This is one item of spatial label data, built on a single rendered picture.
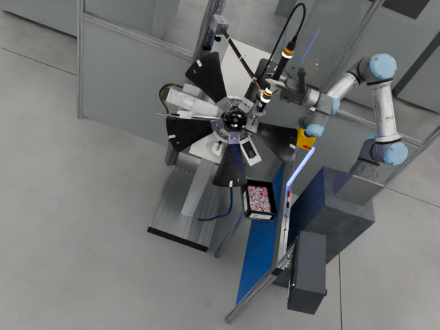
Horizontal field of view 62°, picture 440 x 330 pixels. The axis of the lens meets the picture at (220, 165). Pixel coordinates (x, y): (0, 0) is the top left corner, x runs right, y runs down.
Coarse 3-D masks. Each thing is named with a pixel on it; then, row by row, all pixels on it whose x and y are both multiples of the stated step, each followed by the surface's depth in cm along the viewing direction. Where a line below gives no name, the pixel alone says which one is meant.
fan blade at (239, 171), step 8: (232, 144) 190; (232, 152) 191; (240, 152) 196; (224, 160) 188; (232, 160) 192; (240, 160) 197; (224, 168) 189; (232, 168) 193; (240, 168) 197; (216, 176) 188; (224, 176) 190; (232, 176) 193; (240, 176) 197; (216, 184) 189; (224, 184) 191; (232, 184) 194; (240, 184) 197
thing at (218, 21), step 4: (216, 12) 209; (212, 16) 208; (216, 16) 208; (220, 16) 209; (212, 20) 209; (216, 20) 205; (220, 20) 206; (224, 20) 207; (212, 24) 209; (216, 24) 205; (220, 24) 204; (224, 24) 205; (228, 24) 206; (212, 28) 210; (216, 28) 206; (220, 28) 206; (224, 28) 207; (216, 32) 207; (220, 32) 208
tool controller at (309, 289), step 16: (304, 240) 147; (320, 240) 147; (288, 256) 158; (304, 256) 142; (320, 256) 142; (304, 272) 137; (320, 272) 138; (288, 288) 151; (304, 288) 133; (320, 288) 133; (288, 304) 144; (304, 304) 140
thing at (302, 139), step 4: (296, 128) 230; (300, 128) 220; (300, 132) 218; (304, 132) 219; (300, 136) 217; (304, 136) 216; (308, 136) 217; (300, 140) 219; (304, 140) 218; (308, 140) 217; (312, 140) 217; (300, 144) 221; (304, 144) 220; (308, 144) 219; (304, 148) 222
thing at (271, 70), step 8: (264, 64) 190; (272, 64) 188; (256, 72) 192; (272, 72) 186; (256, 80) 190; (264, 80) 187; (248, 88) 192; (256, 88) 188; (264, 88) 186; (248, 96) 190
